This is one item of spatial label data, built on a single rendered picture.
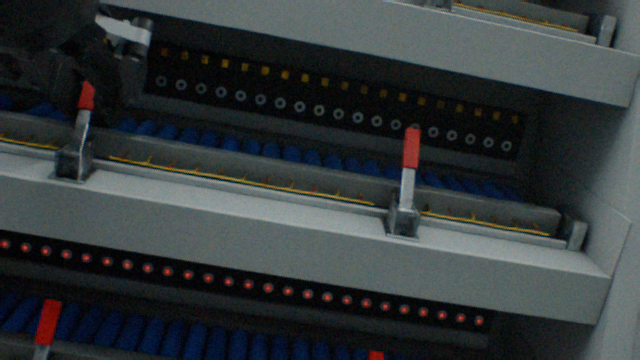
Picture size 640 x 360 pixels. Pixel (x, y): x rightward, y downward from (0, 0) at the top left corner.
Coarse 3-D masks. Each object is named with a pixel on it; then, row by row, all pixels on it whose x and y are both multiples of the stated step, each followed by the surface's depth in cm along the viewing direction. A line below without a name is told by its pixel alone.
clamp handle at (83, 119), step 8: (88, 88) 52; (88, 96) 52; (80, 104) 51; (88, 104) 52; (80, 112) 51; (88, 112) 52; (80, 120) 51; (88, 120) 51; (80, 128) 51; (72, 136) 51; (80, 136) 51; (72, 144) 51; (80, 144) 51
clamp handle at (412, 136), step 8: (408, 128) 55; (408, 136) 55; (416, 136) 55; (408, 144) 55; (416, 144) 55; (408, 152) 54; (416, 152) 55; (408, 160) 54; (416, 160) 54; (408, 168) 54; (416, 168) 54; (408, 176) 54; (408, 184) 54; (408, 192) 54; (400, 200) 53; (408, 200) 53; (408, 208) 53
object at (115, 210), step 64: (256, 128) 68; (320, 128) 68; (0, 192) 49; (64, 192) 49; (128, 192) 50; (192, 192) 53; (576, 192) 62; (192, 256) 51; (256, 256) 51; (320, 256) 52; (384, 256) 52; (448, 256) 52; (512, 256) 54; (576, 256) 57; (576, 320) 54
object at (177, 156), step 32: (0, 128) 55; (32, 128) 55; (64, 128) 55; (96, 128) 56; (128, 160) 54; (160, 160) 56; (192, 160) 57; (224, 160) 57; (256, 160) 57; (320, 192) 58; (352, 192) 58; (384, 192) 58; (416, 192) 58; (448, 192) 59; (512, 224) 60; (544, 224) 60
